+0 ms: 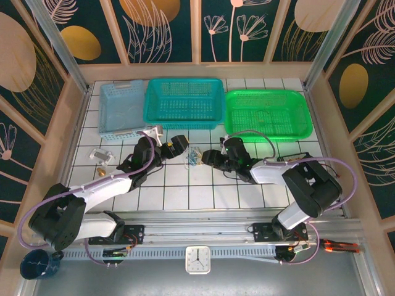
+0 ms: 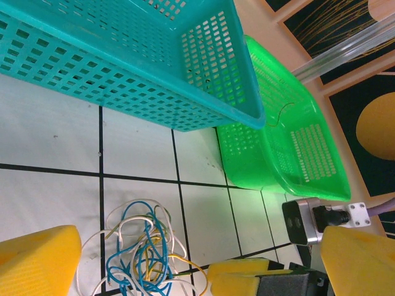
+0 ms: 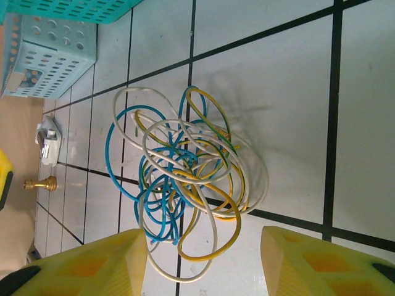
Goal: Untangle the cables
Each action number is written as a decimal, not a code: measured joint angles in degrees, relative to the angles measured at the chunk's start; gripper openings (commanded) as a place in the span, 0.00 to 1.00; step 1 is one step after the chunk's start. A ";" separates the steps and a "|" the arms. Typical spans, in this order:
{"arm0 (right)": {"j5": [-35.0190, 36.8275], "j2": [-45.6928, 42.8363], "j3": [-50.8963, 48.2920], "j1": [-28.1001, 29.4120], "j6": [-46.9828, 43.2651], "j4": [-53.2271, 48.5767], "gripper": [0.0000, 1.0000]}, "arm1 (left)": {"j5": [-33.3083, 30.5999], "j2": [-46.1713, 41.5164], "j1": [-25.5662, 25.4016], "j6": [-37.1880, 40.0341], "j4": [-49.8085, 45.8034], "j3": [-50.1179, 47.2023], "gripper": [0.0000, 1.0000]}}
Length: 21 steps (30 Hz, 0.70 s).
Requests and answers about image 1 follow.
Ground thin black cable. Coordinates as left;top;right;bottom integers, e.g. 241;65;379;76
254;109;280;126

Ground teal plastic basket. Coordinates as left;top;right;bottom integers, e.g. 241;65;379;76
143;77;225;130

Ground light blue plastic basket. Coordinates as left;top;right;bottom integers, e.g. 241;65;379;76
98;79;148;142

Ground black board with brass connectors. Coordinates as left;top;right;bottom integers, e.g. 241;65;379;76
276;152;312;165

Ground green plastic basket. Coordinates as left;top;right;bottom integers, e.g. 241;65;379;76
223;88;314;143

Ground white square clock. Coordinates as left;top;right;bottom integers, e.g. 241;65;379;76
185;245;212;274

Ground orange black pliers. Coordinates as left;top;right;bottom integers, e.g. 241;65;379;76
319;239;360;254

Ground dark blue mug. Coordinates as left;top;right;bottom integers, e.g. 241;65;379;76
20;249;65;281

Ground clear white plastic bracket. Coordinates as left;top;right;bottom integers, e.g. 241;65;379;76
89;147;115;164

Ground aluminium mounting rail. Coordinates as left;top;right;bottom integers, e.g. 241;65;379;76
30;209;368;249

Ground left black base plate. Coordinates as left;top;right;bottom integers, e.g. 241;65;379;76
88;224;146;246

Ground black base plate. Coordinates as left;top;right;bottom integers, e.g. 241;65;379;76
252;221;309;244
88;224;146;246

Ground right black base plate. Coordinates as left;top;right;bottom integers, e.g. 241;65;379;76
252;221;309;244

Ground grey slotted cable duct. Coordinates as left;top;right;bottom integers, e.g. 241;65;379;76
60;247;278;260

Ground thin red wire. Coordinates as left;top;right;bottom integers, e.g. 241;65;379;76
326;163;342;179

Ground grey flat cable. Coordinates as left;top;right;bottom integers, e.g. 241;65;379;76
237;254;278;264

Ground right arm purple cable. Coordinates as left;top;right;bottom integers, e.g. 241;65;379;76
227;129;358;266

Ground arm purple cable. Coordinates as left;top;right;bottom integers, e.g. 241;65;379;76
227;129;358;266
17;131;155;268

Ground aluminium frame post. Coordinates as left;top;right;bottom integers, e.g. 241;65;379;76
303;0;362;91
26;0;93;94

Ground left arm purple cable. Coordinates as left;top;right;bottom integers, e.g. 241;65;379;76
17;131;155;268

